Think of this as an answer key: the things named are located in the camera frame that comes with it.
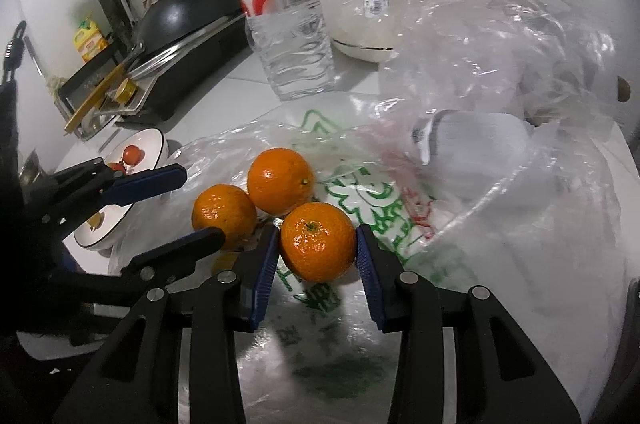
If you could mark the yellow dish soap bottle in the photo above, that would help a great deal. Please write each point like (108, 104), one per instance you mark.
(90, 42)

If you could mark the steel pot lid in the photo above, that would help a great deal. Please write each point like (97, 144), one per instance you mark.
(30, 169)

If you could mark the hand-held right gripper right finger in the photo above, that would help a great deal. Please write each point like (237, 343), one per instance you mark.
(370, 284)

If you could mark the white plate with black rim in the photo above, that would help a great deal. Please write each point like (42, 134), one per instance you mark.
(150, 144)

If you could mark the steel induction cooker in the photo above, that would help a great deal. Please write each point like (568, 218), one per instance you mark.
(200, 69)

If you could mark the white bowl with dark rim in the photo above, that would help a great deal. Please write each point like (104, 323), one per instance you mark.
(360, 39)

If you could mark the brass cooker knob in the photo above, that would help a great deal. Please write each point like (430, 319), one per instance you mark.
(125, 90)

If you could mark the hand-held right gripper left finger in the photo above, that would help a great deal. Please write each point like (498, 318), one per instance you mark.
(262, 284)

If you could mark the black metal rack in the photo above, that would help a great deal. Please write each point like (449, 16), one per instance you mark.
(85, 74)

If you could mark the clear plastic water bottle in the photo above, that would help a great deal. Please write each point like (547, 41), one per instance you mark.
(295, 54)

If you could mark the green printed plastic bag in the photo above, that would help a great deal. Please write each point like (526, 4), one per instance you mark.
(365, 199)

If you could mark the tan longan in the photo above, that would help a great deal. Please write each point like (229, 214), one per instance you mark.
(93, 221)

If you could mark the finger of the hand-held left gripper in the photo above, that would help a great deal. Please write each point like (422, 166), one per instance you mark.
(150, 181)
(200, 241)

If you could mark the orange mandarin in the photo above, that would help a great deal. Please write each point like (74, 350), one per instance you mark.
(317, 241)
(280, 181)
(222, 214)

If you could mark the black wok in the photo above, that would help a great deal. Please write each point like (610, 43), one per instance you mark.
(190, 9)

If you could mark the red cherry tomato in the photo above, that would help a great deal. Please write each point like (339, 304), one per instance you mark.
(131, 154)
(117, 167)

